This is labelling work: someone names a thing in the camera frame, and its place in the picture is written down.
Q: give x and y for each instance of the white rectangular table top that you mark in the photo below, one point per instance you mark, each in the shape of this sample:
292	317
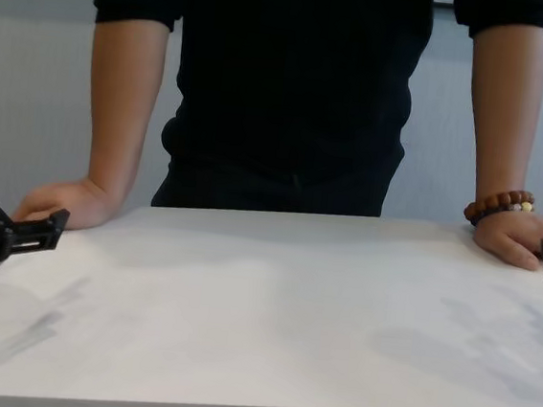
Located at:
260	318

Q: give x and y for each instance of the person's right forearm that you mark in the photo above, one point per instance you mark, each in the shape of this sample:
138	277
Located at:
122	102

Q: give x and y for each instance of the person's left forearm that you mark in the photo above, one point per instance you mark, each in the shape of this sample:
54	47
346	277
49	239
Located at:
506	115

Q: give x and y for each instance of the person's left hand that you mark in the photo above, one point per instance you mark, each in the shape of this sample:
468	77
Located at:
509	236

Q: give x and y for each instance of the person's right hand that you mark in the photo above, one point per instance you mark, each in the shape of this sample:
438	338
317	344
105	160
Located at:
67	198

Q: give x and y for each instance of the black shirt of person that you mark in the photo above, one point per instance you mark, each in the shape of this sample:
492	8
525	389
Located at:
294	71

